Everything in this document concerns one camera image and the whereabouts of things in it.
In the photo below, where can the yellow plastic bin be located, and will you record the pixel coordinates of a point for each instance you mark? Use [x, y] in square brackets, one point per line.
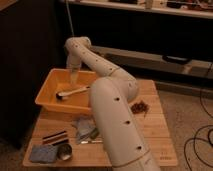
[56, 81]

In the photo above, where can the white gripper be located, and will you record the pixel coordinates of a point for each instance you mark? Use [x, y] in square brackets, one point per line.
[74, 76]

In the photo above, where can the small silver knife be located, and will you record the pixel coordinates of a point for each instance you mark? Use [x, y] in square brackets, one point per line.
[92, 142]

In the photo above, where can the dark dried debris pile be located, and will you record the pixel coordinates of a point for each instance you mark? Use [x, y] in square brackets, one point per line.
[140, 107]

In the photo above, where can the metal vertical pole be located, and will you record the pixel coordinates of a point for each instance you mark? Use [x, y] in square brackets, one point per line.
[69, 18]

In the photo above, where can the black device on rail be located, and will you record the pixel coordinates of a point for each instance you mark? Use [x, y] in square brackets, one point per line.
[180, 61]

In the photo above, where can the black striped blocks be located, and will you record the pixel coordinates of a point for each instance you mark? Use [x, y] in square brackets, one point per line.
[55, 138]

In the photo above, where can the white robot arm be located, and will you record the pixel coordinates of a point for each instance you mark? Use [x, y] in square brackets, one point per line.
[109, 98]

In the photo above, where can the grey metal rail beam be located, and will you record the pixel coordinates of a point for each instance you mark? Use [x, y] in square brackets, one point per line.
[195, 68]

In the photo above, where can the green curved vegetable toy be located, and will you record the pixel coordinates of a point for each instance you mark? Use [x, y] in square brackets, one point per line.
[94, 134]

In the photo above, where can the blue folded cloth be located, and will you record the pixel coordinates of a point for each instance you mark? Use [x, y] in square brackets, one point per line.
[43, 154]

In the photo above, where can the grey blue crumpled cloth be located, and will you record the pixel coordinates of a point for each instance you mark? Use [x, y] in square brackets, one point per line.
[84, 127]

